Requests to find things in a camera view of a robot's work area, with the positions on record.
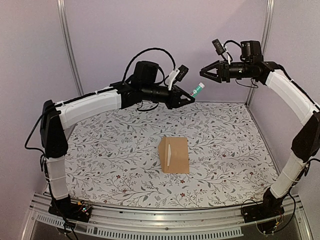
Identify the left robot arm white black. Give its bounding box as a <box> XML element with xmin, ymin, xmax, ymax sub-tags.
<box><xmin>40</xmin><ymin>61</ymin><xmax>195</xmax><ymax>217</ymax></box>

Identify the right aluminium frame post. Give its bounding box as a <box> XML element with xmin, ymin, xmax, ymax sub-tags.
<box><xmin>245</xmin><ymin>0</ymin><xmax>275</xmax><ymax>107</ymax></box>

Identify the brown kraft envelope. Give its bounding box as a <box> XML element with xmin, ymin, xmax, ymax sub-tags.
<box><xmin>158</xmin><ymin>136</ymin><xmax>190</xmax><ymax>174</ymax></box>

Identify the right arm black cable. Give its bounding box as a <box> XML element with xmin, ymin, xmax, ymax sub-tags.
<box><xmin>224</xmin><ymin>39</ymin><xmax>242</xmax><ymax>55</ymax></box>

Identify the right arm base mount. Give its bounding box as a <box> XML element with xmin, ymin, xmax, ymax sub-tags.
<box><xmin>240</xmin><ymin>203</ymin><xmax>285</xmax><ymax>223</ymax></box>

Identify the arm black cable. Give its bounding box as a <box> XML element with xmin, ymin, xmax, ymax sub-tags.
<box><xmin>123</xmin><ymin>47</ymin><xmax>177</xmax><ymax>83</ymax></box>
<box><xmin>224</xmin><ymin>39</ymin><xmax>242</xmax><ymax>55</ymax></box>

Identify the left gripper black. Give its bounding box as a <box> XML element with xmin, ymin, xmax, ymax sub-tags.
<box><xmin>142</xmin><ymin>83</ymin><xmax>196</xmax><ymax>110</ymax></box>

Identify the green white glue stick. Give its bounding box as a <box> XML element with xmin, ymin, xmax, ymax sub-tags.
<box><xmin>190</xmin><ymin>82</ymin><xmax>205</xmax><ymax>98</ymax></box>

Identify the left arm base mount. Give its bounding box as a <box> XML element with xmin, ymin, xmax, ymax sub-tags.
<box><xmin>48</xmin><ymin>201</ymin><xmax>92</xmax><ymax>223</ymax></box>

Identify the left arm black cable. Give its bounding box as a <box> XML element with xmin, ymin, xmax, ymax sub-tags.
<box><xmin>123</xmin><ymin>47</ymin><xmax>177</xmax><ymax>83</ymax></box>

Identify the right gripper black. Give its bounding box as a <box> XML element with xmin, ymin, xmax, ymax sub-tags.
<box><xmin>200</xmin><ymin>60</ymin><xmax>253</xmax><ymax>83</ymax></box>

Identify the aluminium front rail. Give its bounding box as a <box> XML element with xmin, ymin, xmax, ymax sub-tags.
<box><xmin>21</xmin><ymin>193</ymin><xmax>314</xmax><ymax>240</ymax></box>

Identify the aluminium frame post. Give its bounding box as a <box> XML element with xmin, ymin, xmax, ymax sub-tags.
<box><xmin>245</xmin><ymin>0</ymin><xmax>275</xmax><ymax>107</ymax></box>
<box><xmin>56</xmin><ymin>0</ymin><xmax>85</xmax><ymax>96</ymax></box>

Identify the left aluminium frame post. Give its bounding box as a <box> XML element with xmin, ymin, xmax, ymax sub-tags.
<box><xmin>56</xmin><ymin>0</ymin><xmax>85</xmax><ymax>96</ymax></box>

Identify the cream letter paper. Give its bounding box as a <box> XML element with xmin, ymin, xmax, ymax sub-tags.
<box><xmin>166</xmin><ymin>144</ymin><xmax>172</xmax><ymax>167</ymax></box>

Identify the floral patterned table mat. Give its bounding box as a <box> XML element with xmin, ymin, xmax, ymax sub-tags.
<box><xmin>65</xmin><ymin>102</ymin><xmax>278</xmax><ymax>208</ymax></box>

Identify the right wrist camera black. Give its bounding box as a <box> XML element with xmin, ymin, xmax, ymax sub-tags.
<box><xmin>212</xmin><ymin>39</ymin><xmax>225</xmax><ymax>56</ymax></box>

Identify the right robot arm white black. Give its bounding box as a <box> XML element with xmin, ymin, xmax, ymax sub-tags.
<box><xmin>199</xmin><ymin>40</ymin><xmax>320</xmax><ymax>218</ymax></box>

